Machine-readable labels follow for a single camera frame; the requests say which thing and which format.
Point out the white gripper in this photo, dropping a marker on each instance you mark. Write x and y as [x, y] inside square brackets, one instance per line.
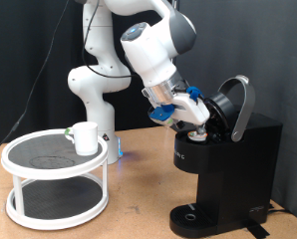
[191, 111]

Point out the white ceramic mug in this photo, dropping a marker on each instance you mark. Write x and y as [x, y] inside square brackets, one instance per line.
[87, 139]

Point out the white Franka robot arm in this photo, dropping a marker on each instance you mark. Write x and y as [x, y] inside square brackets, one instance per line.
[151, 56]

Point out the black Keurig coffee machine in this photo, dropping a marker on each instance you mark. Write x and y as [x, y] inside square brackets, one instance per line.
[244, 172]

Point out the silver vertical pole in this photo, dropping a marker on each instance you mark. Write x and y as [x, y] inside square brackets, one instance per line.
[170, 113]

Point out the grey partition board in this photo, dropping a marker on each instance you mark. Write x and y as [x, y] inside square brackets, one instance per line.
[261, 40]

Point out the black tape strip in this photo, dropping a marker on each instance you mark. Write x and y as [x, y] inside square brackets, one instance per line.
[256, 229]

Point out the white two-tier turntable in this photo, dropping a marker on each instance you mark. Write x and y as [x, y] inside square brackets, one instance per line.
[55, 171]

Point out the black backdrop curtain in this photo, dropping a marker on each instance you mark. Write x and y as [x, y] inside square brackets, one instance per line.
[22, 43]

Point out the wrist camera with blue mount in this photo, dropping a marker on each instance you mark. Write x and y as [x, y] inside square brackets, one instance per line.
[161, 114]

